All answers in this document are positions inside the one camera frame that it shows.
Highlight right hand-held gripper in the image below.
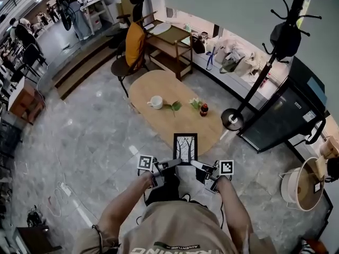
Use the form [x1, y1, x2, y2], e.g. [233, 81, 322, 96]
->
[190, 159, 235, 193]

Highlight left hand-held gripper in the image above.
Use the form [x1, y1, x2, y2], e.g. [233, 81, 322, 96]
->
[136, 155, 183, 188]

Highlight black picture frame tree print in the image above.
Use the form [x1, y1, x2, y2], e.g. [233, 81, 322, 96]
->
[173, 133, 199, 166]

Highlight person's right forearm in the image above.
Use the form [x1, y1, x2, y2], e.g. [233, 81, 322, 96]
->
[216, 177, 254, 245]

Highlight person's left forearm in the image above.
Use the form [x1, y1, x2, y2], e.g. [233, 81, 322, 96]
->
[96, 171, 154, 238]

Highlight person's black trousers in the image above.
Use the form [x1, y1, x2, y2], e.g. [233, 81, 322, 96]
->
[145, 168, 192, 206]

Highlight green leaf sprig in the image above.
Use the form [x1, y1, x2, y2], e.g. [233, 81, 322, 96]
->
[163, 101, 183, 118]

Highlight small white flower plant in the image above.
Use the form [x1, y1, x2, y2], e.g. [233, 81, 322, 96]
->
[188, 97, 203, 110]

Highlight white mug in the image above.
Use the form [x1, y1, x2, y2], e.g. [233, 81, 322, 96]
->
[147, 95, 164, 110]

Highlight person's beige shirt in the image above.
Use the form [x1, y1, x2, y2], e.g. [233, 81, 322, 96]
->
[71, 201, 271, 254]

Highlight oval wooden table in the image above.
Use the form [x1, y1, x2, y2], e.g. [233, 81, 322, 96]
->
[128, 69, 224, 157]

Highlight white low bench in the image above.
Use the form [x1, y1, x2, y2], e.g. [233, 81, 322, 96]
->
[190, 53, 267, 108]

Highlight black glass-door cabinet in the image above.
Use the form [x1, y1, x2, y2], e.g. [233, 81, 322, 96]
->
[237, 57, 328, 153]

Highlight black coat rack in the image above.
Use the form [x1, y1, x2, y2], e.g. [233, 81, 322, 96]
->
[221, 0, 332, 131]

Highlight green bag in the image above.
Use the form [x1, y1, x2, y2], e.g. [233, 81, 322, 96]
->
[219, 56, 246, 74]

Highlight white round side table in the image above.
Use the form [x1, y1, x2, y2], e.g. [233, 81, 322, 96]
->
[279, 157, 326, 212]

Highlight dark wooden chair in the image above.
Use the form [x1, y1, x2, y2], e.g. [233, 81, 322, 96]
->
[110, 22, 149, 98]

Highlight white power strip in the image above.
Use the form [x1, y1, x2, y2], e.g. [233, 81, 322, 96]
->
[60, 182, 73, 197]

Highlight white tote bag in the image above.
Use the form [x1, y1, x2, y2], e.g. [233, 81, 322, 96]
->
[206, 35, 265, 77]

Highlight black handbag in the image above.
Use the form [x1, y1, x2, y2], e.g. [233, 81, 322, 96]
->
[191, 34, 208, 55]

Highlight yellow cushion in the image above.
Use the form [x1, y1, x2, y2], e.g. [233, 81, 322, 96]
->
[125, 22, 146, 67]

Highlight wooden trolley cart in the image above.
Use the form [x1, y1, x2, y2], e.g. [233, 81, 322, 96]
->
[142, 20, 194, 81]

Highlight light wooden figure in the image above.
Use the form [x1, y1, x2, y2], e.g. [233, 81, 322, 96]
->
[319, 135, 339, 159]

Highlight wooden steps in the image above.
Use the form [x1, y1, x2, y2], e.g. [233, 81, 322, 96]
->
[51, 35, 120, 101]

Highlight black cap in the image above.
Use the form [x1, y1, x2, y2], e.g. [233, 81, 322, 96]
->
[270, 22, 302, 58]

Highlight black low box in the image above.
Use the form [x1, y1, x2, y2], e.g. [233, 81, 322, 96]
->
[15, 225, 63, 254]

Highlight brown wooden cabinet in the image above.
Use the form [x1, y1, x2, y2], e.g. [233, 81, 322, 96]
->
[9, 80, 46, 125]

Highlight olive green armchair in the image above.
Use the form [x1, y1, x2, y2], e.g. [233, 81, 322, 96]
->
[116, 0, 146, 26]

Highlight white desk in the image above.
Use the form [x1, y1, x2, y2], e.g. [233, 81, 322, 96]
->
[80, 0, 112, 36]

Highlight black office chair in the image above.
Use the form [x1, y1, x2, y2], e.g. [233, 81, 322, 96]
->
[12, 43, 49, 85]

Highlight black standing fan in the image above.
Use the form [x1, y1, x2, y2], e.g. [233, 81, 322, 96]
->
[56, 0, 74, 32]

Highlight black cable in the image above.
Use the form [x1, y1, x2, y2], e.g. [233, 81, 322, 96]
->
[218, 192, 226, 230]
[135, 192, 149, 225]

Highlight blue strap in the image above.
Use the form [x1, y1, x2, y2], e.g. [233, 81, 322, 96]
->
[206, 50, 217, 71]

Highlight white floor cable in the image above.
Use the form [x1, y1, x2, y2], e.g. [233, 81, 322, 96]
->
[47, 186, 67, 218]

